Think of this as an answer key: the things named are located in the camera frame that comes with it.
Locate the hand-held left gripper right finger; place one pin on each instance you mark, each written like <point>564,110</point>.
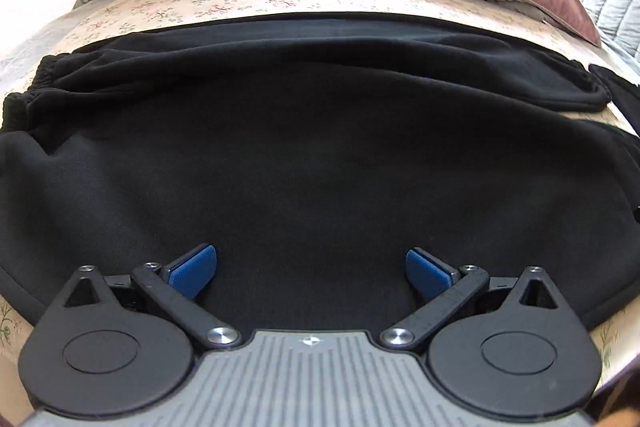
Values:
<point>425,274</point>

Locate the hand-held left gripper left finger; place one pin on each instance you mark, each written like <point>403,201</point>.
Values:
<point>192,274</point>

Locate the black pants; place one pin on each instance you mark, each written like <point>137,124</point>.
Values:
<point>310,167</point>

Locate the small black garment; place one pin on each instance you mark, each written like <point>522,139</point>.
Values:
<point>622,92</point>

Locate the light blue mattress pad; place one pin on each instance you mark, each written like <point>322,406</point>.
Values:
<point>20,62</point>

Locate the floral bed sheet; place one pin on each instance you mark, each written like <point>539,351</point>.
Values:
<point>250,2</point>

